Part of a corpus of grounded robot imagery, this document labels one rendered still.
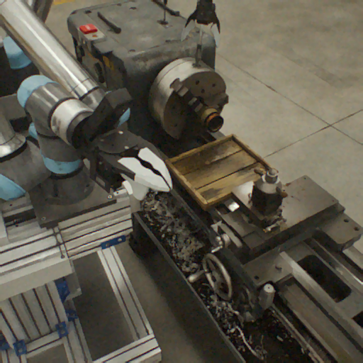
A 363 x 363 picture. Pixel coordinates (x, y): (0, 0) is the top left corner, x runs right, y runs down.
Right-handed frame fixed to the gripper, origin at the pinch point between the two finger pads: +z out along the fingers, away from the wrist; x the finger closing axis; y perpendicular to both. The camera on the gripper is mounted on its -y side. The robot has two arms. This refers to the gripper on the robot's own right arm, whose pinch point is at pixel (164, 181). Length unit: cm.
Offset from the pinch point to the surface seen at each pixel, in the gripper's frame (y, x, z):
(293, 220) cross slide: 54, -71, 2
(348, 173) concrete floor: 129, -233, -21
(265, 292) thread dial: 66, -49, 9
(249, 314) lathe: 85, -52, 7
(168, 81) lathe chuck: 35, -75, -66
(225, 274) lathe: 74, -50, -6
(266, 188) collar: 39, -60, -7
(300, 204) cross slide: 53, -79, -1
